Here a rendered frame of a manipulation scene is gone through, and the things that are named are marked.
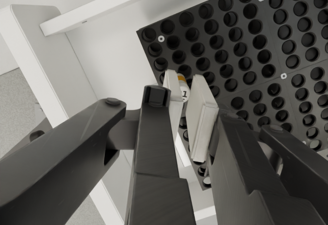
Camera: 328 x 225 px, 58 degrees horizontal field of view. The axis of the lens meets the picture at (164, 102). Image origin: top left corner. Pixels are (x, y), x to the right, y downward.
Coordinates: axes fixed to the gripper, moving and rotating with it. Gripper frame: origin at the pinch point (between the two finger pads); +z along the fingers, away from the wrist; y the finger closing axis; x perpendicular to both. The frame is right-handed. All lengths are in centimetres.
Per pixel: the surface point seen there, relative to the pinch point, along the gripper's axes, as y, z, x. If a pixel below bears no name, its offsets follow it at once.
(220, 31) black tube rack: 3.0, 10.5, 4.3
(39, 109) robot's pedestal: -46, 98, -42
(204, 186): 5.1, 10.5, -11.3
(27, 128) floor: -52, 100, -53
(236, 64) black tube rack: 5.2, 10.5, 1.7
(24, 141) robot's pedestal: -42, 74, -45
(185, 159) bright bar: 3.4, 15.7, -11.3
